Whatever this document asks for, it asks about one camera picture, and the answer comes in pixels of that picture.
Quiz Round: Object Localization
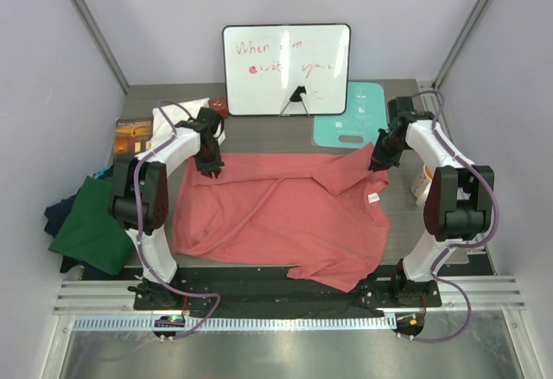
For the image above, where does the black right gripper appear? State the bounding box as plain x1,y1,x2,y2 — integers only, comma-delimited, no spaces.
370,129,409,173

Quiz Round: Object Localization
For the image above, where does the teal cutting board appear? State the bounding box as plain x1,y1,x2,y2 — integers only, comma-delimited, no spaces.
313,81,388,149

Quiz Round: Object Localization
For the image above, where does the red t shirt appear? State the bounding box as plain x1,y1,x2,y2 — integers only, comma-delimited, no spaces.
172,145,391,292

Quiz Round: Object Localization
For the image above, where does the metal wire board stand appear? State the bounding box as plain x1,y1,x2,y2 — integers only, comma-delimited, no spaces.
279,85,310,117

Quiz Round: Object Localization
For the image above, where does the white dry erase board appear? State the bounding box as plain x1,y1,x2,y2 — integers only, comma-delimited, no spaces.
222,23,352,117

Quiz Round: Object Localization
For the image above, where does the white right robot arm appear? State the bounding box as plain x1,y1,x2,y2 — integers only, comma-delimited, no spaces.
369,97,499,306

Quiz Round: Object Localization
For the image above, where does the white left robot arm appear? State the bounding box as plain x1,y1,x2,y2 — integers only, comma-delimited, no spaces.
108,107,224,309

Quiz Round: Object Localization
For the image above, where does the white t shirt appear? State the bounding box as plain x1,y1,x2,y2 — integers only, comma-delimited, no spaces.
150,98,209,148

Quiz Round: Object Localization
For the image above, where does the white mug orange inside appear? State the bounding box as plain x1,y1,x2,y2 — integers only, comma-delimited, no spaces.
410,164,433,207

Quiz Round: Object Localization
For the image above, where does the red brown eraser block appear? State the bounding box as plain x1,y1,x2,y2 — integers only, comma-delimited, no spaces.
208,97,229,119

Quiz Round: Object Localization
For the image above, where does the orange cover book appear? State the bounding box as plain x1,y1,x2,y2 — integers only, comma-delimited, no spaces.
113,117,153,156

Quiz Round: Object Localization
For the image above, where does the teal t shirt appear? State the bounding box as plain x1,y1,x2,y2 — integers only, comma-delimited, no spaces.
93,167,113,180

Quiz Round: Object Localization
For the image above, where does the green t shirt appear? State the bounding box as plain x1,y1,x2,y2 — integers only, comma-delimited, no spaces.
48,177,134,275

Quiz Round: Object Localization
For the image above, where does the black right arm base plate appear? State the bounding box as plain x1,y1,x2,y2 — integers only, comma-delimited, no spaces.
359,280,442,309

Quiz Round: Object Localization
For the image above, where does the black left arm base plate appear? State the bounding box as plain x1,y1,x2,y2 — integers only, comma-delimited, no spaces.
127,275,216,311

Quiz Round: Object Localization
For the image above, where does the white perforated cable rail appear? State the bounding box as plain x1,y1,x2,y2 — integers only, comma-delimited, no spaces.
73,313,397,332

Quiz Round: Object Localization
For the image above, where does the aluminium right corner post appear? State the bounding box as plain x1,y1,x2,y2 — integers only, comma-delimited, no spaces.
431,0,493,89

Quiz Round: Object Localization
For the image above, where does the aluminium corner post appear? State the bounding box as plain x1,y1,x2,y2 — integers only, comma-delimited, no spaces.
69,0,130,95
431,0,493,89

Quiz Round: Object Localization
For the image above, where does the aluminium left corner post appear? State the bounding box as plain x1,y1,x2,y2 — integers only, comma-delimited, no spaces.
69,0,130,95

